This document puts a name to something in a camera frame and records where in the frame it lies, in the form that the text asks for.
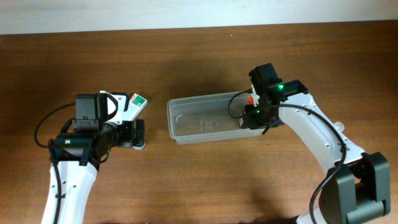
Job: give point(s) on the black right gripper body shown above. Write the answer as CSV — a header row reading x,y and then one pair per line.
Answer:
x,y
249,117

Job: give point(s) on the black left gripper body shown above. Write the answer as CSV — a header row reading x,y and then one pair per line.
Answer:
x,y
138,133

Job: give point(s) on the orange white-capped tube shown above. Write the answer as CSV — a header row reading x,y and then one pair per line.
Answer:
x,y
251,100

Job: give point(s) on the clear plastic container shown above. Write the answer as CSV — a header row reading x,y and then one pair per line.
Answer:
x,y
205,118

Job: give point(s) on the white squeeze tube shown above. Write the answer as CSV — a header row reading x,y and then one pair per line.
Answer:
x,y
339,126

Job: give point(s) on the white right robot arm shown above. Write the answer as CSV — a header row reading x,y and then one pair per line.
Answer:
x,y
356,187

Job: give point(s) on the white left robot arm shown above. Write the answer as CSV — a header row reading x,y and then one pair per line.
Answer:
x,y
76,158

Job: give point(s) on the white green medicine box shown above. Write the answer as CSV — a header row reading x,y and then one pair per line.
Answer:
x,y
134,106

